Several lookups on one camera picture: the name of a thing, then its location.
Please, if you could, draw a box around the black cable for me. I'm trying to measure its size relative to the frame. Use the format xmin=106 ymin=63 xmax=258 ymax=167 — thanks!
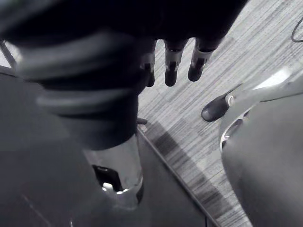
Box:
xmin=291 ymin=20 xmax=303 ymax=44

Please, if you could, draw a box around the silver robot leg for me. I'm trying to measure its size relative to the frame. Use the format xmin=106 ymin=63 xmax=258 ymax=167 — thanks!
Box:
xmin=219 ymin=66 xmax=303 ymax=227

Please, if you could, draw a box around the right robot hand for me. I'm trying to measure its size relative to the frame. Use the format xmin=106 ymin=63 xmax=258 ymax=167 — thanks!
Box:
xmin=0 ymin=0 xmax=249 ymax=210

